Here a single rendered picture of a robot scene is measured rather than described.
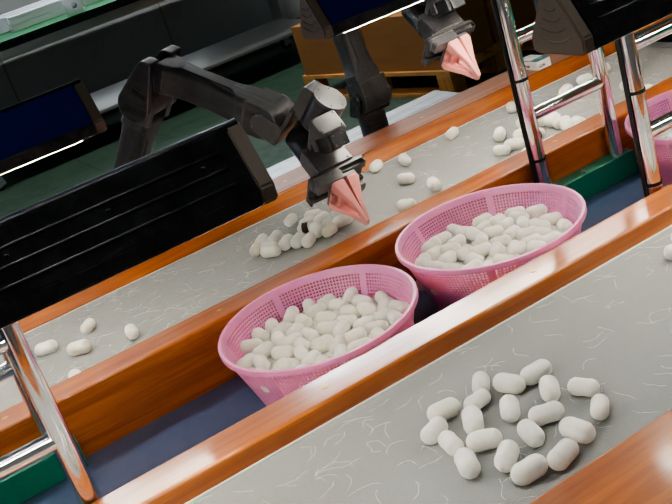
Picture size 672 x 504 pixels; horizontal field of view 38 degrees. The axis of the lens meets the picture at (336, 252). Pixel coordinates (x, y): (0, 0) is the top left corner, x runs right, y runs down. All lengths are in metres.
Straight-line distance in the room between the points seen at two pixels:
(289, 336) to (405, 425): 0.30
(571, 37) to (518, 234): 0.44
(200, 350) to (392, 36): 3.86
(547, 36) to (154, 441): 0.71
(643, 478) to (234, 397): 0.65
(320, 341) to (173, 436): 0.23
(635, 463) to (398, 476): 0.23
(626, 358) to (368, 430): 0.28
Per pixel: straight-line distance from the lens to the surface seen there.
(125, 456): 1.33
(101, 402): 1.35
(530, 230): 1.40
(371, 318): 1.28
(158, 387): 1.37
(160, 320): 1.50
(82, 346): 1.49
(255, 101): 1.63
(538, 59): 2.07
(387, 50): 5.17
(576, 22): 1.02
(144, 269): 1.70
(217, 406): 1.35
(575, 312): 1.17
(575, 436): 0.95
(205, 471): 1.06
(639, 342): 1.09
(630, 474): 0.88
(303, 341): 1.27
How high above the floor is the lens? 1.30
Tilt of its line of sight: 22 degrees down
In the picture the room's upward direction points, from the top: 18 degrees counter-clockwise
